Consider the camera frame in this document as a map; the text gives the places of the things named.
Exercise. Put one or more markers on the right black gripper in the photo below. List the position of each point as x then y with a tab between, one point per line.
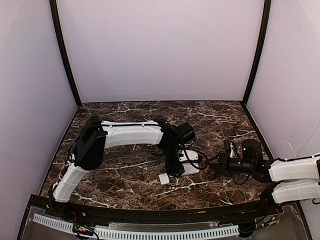
222	163

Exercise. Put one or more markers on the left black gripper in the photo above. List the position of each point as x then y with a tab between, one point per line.
174	169

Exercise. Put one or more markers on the white remote control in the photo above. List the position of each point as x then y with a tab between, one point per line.
194	158

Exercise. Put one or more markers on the white battery cover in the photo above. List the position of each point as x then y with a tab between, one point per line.
164	179

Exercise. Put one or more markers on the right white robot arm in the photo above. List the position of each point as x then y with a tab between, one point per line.
289	179

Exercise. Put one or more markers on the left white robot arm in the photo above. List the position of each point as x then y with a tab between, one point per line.
87	150

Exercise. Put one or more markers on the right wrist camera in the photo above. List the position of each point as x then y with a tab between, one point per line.
230	148

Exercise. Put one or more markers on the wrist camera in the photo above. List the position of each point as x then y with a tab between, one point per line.
230	148
201	158

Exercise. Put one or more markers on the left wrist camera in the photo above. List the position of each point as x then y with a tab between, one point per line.
201	158

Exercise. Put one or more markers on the white slotted cable duct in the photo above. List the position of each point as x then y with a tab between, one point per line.
131	231

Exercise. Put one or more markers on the black front rail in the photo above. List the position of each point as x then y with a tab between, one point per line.
238	213

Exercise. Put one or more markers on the right black frame post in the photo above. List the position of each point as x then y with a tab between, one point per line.
258	50

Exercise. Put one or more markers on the black frame post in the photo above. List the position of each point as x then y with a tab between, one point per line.
258	50
63	51

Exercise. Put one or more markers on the left black frame post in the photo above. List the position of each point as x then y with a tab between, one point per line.
63	51

